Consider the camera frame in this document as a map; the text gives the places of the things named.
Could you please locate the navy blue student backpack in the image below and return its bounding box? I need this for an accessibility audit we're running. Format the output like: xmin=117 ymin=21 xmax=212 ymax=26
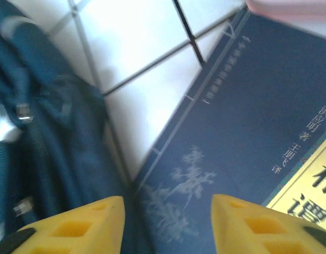
xmin=0 ymin=0 xmax=137 ymax=254

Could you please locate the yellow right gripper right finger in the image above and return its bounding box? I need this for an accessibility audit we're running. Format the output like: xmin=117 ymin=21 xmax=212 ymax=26
xmin=213 ymin=194 xmax=326 ymax=254

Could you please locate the pink pencil case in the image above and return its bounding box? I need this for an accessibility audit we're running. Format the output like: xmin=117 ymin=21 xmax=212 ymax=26
xmin=244 ymin=0 xmax=326 ymax=23

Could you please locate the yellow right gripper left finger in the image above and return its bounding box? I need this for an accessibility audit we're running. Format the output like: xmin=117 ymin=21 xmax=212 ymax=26
xmin=0 ymin=195 xmax=126 ymax=254

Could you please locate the dark blue book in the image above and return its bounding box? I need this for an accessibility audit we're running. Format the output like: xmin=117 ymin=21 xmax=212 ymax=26
xmin=130 ymin=7 xmax=326 ymax=254

